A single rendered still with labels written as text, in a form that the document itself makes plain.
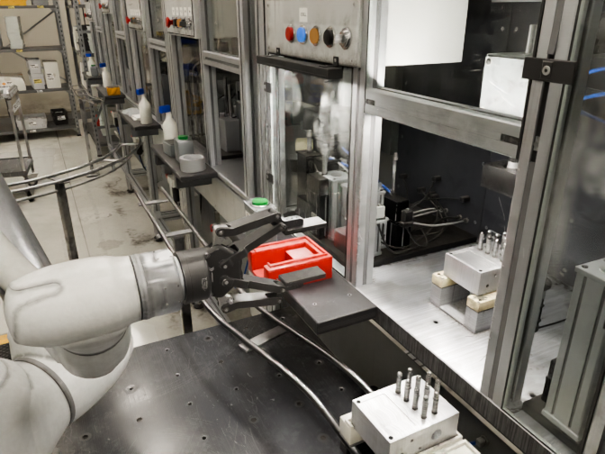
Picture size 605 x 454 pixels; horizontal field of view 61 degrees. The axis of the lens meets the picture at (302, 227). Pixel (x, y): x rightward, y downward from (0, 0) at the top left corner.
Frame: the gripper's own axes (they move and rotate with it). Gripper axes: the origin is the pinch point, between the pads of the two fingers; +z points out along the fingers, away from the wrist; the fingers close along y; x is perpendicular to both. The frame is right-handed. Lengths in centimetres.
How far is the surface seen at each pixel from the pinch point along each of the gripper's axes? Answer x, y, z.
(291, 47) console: 48, 27, 20
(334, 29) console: 28.6, 31.1, 20.5
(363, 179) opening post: 18.6, 3.1, 22.1
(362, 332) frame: 39, -51, 38
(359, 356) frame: 40, -60, 38
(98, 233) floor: 300, -112, -13
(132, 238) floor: 281, -112, 7
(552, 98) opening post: -22.0, 24.8, 21.5
